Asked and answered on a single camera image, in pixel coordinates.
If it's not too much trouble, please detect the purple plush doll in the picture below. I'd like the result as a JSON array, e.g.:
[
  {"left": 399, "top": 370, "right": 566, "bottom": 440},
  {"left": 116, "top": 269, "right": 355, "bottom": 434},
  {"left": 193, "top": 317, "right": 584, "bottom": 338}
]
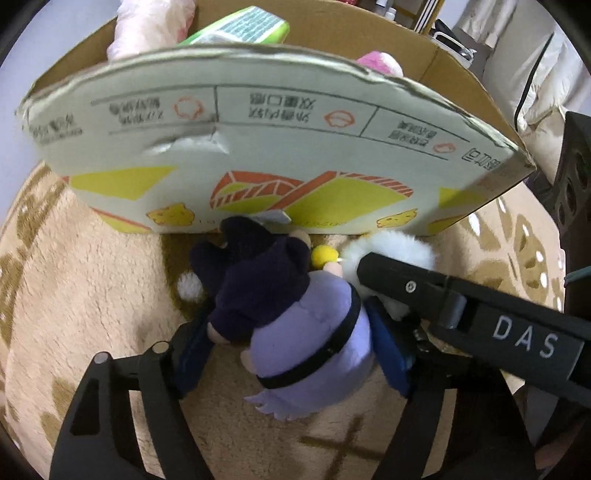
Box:
[{"left": 176, "top": 216, "right": 375, "bottom": 420}]

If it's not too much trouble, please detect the pink plush toy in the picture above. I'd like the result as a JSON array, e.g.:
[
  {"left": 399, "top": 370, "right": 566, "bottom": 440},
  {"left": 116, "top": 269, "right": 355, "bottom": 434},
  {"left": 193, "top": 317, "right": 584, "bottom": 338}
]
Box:
[{"left": 356, "top": 51, "right": 404, "bottom": 77}]

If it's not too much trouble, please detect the wooden shelf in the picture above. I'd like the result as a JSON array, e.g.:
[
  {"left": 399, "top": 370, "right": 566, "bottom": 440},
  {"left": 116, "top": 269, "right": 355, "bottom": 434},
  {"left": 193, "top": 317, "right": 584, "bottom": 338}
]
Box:
[{"left": 346, "top": 0, "right": 445, "bottom": 35}]

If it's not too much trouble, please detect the cardboard box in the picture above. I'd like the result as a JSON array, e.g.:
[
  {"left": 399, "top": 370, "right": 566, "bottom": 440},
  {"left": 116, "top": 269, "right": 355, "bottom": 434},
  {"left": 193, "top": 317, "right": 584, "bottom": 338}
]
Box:
[{"left": 18, "top": 1, "right": 535, "bottom": 236}]

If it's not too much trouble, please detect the green tissue pack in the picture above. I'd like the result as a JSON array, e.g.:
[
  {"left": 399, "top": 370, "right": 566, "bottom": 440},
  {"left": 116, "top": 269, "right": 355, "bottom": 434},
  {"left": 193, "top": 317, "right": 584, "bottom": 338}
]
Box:
[{"left": 181, "top": 6, "right": 290, "bottom": 45}]

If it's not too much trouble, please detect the pink wrapped plush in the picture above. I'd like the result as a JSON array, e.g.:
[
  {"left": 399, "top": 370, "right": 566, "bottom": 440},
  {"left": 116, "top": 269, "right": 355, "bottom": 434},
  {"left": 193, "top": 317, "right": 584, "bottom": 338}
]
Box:
[{"left": 106, "top": 0, "right": 197, "bottom": 61}]

